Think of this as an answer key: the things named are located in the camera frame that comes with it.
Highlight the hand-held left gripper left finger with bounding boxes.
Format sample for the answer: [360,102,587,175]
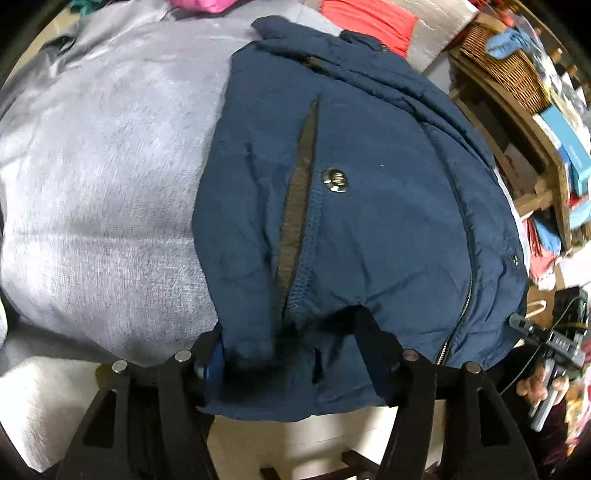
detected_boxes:
[58,325,227,480]

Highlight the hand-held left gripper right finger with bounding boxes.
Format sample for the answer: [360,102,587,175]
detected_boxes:
[353,308,539,480]

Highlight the navy blue puffer jacket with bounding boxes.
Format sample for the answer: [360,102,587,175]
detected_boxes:
[191,16,531,423]

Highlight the person's right hand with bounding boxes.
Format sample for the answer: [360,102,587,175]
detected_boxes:
[516,371,573,409]

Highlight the coral cloth stack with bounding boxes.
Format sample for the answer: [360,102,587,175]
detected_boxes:
[526,215,564,289]

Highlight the white bed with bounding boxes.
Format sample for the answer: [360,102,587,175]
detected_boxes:
[0,357,444,480]

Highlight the light blue cardboard box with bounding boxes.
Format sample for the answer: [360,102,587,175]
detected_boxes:
[538,106,591,195]

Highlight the grey blanket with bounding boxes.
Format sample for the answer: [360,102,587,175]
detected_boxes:
[0,2,529,377]

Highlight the wooden side shelf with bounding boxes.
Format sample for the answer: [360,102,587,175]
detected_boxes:
[448,46,575,252]

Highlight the wicker basket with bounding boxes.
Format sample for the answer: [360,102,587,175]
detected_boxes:
[457,23,552,114]

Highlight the light blue cloth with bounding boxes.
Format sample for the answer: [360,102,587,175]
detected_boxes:
[487,28,536,60]

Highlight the red-orange pillow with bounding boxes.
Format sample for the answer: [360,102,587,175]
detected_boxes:
[321,0,419,58]

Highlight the silver foil insulation board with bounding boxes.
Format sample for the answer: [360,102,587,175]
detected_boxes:
[406,0,478,70]

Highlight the pink pillow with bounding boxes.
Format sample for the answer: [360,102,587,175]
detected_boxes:
[168,0,241,14]

